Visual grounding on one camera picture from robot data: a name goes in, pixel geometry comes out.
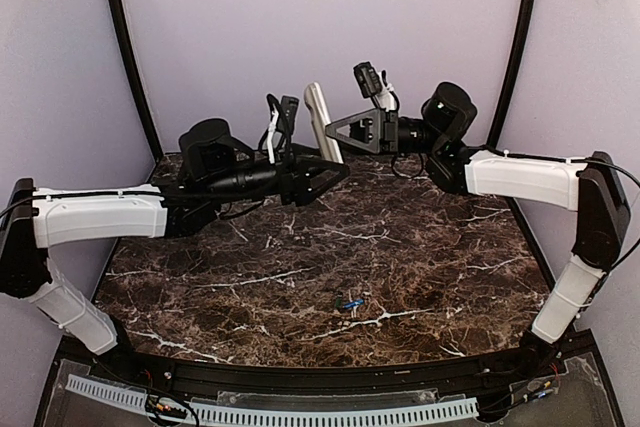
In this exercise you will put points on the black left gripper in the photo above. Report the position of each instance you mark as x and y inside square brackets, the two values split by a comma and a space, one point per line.
[289, 180]

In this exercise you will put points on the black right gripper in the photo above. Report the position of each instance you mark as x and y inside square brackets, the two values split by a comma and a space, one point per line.
[391, 132]

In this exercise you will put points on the white remote control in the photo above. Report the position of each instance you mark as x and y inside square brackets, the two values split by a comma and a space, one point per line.
[316, 104]

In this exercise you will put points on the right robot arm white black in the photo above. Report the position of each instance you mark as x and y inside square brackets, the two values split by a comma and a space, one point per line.
[588, 186]

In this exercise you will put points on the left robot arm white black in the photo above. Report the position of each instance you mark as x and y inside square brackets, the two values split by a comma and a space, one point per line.
[216, 169]

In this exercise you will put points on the blue AAA battery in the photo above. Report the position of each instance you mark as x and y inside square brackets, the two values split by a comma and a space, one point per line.
[353, 304]

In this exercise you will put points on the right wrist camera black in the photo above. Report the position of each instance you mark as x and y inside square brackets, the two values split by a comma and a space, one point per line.
[367, 79]

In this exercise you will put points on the black right frame post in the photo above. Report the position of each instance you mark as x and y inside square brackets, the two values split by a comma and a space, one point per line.
[516, 54]

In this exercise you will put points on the black frame post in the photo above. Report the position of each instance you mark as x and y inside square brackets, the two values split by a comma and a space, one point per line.
[516, 54]
[134, 80]

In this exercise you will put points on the black front rail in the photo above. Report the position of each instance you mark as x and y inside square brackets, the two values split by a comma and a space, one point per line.
[487, 374]

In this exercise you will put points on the white slotted cable duct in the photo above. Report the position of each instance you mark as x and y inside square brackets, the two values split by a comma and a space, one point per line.
[413, 408]

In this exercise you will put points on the black left frame post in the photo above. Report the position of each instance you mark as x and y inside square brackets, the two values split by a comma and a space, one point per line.
[134, 80]

